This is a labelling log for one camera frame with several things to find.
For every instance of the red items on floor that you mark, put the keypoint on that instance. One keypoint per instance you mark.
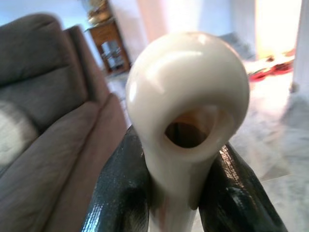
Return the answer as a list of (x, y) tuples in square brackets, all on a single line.
[(272, 66)]

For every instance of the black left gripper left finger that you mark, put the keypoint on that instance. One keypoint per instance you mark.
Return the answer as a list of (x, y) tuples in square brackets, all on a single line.
[(116, 193)]

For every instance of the brown wooden side cabinet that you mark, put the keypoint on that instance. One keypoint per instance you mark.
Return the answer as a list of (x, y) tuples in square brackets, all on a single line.
[(111, 46)]

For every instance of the grey-brown fabric sofa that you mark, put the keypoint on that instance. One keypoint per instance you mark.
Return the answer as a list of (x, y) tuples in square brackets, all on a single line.
[(48, 125)]

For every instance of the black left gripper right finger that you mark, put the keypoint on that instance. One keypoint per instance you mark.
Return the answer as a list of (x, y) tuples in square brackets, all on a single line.
[(239, 193)]

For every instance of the gold ornament on cabinet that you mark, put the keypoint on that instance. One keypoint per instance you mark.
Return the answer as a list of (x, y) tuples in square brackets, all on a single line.
[(97, 10)]

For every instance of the white curtain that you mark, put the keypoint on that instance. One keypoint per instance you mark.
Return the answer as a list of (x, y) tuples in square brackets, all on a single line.
[(149, 24)]

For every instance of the grey patterned floor rug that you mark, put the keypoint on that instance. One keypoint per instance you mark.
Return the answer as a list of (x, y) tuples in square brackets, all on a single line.
[(236, 44)]

